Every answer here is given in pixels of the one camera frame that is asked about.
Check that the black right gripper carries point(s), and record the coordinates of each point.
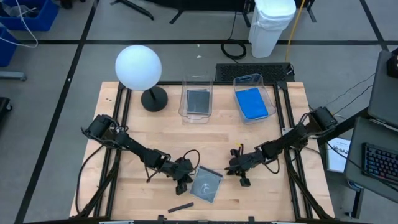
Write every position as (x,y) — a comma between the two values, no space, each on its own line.
(248,161)

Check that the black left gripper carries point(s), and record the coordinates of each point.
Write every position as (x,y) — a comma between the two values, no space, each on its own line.
(175,169)

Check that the clear jewel case black tray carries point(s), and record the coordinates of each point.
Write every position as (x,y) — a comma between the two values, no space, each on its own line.
(198,102)
(206,185)

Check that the blue plastic disc case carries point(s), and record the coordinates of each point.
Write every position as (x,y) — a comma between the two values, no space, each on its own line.
(252,104)

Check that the clear plastic bin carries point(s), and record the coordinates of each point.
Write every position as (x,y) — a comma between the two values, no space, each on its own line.
(248,81)
(183,84)

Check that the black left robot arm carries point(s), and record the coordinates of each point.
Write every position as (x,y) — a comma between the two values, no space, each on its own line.
(130,144)

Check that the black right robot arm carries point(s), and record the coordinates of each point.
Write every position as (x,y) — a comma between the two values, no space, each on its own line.
(295,135)

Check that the black plastic strip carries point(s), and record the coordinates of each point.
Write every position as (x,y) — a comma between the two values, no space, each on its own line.
(180,207)

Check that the black perforated metal box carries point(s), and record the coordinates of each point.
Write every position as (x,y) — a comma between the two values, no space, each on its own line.
(248,70)

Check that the white printed paper sheet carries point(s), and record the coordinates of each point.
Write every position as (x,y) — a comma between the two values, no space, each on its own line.
(337,155)

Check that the grey side desk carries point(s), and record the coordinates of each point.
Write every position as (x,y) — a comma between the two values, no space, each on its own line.
(354,155)

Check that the white globe table lamp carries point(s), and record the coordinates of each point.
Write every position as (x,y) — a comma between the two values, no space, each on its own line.
(138,67)

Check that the black backlit keyboard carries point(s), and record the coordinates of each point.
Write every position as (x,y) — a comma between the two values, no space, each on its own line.
(379,161)

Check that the white trash can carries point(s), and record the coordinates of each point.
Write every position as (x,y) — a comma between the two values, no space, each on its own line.
(270,28)

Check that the grey laptop lid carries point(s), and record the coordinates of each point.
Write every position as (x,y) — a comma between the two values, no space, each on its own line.
(385,93)

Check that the black partition screen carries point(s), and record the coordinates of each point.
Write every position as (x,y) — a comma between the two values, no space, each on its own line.
(202,4)

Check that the small black desk device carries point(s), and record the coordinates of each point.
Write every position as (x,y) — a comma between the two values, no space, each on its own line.
(392,62)

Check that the black floor object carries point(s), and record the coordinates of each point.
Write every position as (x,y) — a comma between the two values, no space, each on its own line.
(4,109)

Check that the grey metal bar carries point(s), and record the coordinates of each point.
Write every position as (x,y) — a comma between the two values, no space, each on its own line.
(12,76)

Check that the large blue storage bin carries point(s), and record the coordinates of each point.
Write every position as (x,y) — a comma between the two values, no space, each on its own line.
(43,18)

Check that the black aluminium table frame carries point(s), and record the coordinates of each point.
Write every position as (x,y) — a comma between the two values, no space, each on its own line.
(172,83)

